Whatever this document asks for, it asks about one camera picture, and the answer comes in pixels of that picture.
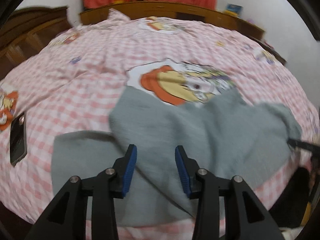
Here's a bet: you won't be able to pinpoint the pink checkered bed sheet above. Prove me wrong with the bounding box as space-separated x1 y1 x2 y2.
1 10 319 239

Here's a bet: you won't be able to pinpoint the grey sweat pants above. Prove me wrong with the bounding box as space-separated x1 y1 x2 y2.
51 86 302 227

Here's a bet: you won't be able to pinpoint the wooden window cabinet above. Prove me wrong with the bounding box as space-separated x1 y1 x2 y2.
80 1 265 40

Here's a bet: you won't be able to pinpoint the dark wooden headboard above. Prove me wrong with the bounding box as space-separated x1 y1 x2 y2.
1 7 72 79

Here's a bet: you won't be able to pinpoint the blue book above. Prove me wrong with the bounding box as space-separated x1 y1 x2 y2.
223 4 243 17

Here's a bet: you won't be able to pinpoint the black smartphone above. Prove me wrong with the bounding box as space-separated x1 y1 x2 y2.
10 113 27 167

